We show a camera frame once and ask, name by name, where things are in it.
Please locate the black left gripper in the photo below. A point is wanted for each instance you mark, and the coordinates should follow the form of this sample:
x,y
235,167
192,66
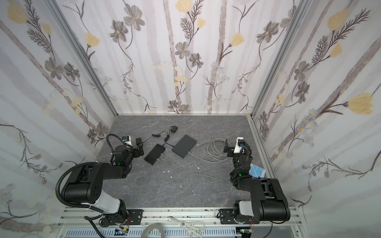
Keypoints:
x,y
139,147

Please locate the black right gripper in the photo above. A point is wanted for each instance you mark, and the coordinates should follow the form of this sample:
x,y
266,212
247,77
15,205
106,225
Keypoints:
x,y
231,150

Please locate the slim ribbed black switch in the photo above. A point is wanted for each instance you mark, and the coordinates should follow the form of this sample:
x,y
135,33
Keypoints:
x,y
154,154

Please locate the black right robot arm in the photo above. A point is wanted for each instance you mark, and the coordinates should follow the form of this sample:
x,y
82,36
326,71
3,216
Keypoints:
x,y
267,201

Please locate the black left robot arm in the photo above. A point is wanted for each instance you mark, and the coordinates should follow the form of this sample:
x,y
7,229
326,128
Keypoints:
x,y
82,185

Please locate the blue face mask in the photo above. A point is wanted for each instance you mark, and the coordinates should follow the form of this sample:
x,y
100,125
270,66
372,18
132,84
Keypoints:
x,y
256,171

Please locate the white tape roll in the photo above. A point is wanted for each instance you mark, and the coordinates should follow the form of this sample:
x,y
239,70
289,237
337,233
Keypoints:
x,y
151,228

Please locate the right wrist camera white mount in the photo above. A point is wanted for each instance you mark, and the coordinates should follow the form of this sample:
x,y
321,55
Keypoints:
x,y
239,145

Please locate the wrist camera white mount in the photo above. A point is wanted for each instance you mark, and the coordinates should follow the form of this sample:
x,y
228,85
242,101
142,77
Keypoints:
x,y
239,145
127,140

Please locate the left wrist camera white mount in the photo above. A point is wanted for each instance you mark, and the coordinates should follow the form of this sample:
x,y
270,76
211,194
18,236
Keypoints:
x,y
127,140

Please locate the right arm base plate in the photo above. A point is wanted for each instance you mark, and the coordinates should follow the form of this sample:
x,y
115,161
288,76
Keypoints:
x,y
231,217

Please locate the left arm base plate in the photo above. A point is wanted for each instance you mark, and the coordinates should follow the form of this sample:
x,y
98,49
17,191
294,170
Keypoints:
x,y
131,216

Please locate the white handled scissors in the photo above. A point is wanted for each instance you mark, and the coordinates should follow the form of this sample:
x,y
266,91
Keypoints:
x,y
192,228

